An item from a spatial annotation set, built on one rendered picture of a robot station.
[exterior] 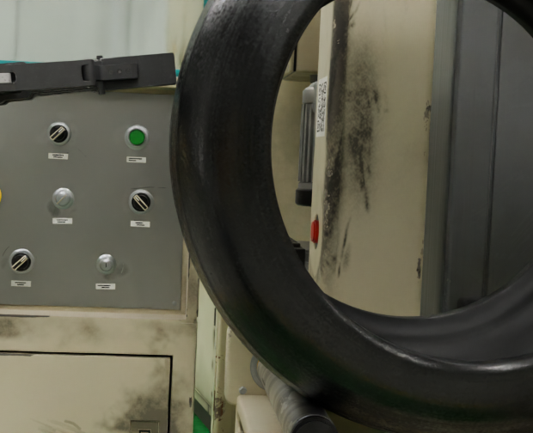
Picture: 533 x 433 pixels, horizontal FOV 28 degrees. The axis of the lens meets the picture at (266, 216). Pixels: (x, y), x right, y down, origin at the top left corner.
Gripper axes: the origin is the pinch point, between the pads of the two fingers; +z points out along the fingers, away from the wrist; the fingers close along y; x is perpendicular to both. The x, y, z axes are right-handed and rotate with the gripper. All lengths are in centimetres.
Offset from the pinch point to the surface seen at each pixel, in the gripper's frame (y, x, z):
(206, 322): 347, 80, 13
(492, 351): 13, 34, 36
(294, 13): -11.7, -2.9, 13.9
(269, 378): 11.4, 33.5, 10.7
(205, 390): 345, 109, 10
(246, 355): 23.8, 33.1, 9.2
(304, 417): -9.6, 32.8, 11.9
